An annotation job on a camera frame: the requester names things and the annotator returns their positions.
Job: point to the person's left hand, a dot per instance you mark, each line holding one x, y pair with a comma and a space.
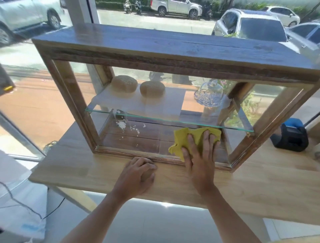
133, 177

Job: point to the person's right hand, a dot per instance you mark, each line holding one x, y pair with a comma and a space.
200, 170

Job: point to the person's right middle finger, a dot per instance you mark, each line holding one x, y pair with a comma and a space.
207, 144

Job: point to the person's right thumb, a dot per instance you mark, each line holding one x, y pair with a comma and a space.
186, 160

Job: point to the person's left fingers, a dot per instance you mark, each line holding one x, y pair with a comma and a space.
147, 166

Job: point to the yellow cleaning cloth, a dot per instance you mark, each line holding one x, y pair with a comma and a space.
190, 141

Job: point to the person's left forearm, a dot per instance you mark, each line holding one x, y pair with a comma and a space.
96, 220

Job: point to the person's right forearm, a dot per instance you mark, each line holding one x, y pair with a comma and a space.
231, 217

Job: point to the glass shelf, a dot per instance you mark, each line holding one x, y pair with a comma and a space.
170, 119

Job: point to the clear glass dome lid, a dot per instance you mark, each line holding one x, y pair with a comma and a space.
208, 94

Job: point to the wooden glass display case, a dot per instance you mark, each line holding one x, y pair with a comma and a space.
175, 75

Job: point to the round bread loaf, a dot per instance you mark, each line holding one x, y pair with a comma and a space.
152, 88
124, 83

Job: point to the black and blue card terminal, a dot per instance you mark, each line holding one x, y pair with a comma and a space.
290, 136

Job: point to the silver car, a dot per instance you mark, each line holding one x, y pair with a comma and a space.
252, 26

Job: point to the white suv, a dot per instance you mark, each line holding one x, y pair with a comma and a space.
176, 7

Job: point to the white hatchback car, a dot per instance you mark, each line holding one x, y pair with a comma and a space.
282, 15

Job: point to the parked motorcycle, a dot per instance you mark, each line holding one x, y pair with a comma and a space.
127, 6
138, 6

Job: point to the white pickup truck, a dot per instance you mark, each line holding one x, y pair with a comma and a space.
25, 17

